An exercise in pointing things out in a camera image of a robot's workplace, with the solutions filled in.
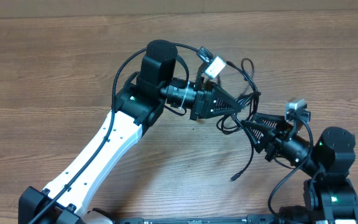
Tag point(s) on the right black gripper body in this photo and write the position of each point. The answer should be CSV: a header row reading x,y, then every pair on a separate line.
x,y
278,138

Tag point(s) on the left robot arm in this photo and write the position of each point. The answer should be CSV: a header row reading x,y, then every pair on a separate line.
x,y
134,109

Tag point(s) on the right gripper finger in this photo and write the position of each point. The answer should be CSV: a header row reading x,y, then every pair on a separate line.
x,y
267,121
260,134

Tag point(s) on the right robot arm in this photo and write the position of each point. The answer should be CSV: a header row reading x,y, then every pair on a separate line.
x,y
328,193

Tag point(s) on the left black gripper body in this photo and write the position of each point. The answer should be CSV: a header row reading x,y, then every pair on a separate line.
x,y
202,99

